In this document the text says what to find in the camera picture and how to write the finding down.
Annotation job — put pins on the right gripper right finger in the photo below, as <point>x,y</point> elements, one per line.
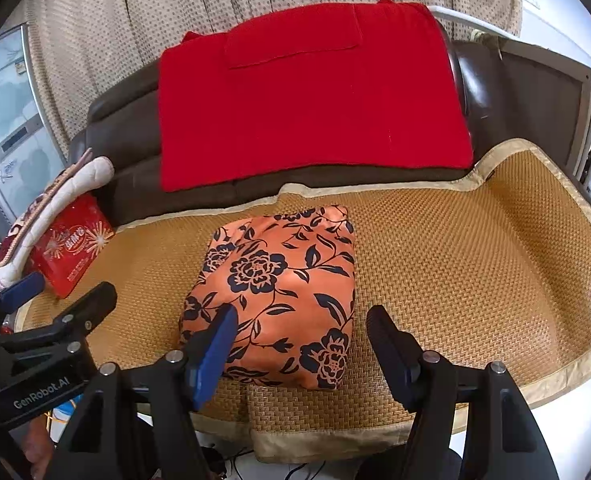
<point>470,423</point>

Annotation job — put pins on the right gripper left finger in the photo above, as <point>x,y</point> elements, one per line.
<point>134,424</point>

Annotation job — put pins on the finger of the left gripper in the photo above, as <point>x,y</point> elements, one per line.
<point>75,323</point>
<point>15,296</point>

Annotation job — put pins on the orange floral garment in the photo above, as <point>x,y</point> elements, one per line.
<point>291,278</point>

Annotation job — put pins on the person's left hand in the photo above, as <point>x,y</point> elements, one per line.
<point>38,447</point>

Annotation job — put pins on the red gift box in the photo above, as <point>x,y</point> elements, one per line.
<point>73,240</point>

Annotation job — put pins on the folded white maroon quilt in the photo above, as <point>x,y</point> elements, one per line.
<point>83,176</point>

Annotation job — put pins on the woven bamboo seat mat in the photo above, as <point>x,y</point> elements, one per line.
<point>493,266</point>

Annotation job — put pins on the dark brown leather sofa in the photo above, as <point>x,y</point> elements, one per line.
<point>122,125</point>

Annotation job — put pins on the red knitted blanket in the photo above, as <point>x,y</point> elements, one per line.
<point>351,84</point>

